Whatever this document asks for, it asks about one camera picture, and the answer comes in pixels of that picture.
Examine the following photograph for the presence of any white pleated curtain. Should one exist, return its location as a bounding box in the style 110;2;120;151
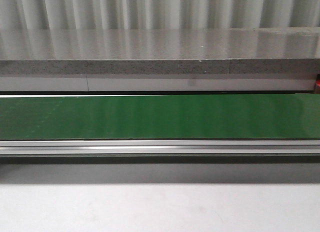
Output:
0;0;320;30

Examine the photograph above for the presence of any aluminium conveyor frame rail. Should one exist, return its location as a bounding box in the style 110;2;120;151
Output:
0;139;320;156

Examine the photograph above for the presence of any green conveyor belt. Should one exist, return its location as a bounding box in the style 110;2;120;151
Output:
0;93;320;140

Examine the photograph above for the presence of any grey speckled stone counter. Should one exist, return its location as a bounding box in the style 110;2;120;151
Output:
0;26;320;93

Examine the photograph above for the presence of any red object at edge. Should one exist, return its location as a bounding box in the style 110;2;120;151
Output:
314;74;320;94

